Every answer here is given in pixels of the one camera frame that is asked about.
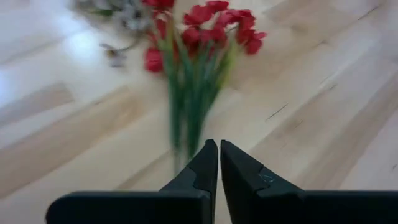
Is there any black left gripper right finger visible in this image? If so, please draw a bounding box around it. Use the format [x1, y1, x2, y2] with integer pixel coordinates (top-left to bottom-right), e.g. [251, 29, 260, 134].
[220, 139, 398, 224]

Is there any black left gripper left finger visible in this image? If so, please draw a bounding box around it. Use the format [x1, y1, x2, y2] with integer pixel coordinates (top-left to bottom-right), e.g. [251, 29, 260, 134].
[45, 139, 218, 224]

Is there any red artificial flower bunch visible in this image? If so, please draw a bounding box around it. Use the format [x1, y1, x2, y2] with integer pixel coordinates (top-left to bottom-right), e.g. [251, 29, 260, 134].
[142, 0, 268, 177]

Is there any white artificial flower bunch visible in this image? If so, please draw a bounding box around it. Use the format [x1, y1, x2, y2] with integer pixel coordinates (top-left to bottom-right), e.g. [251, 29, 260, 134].
[70, 0, 158, 68]

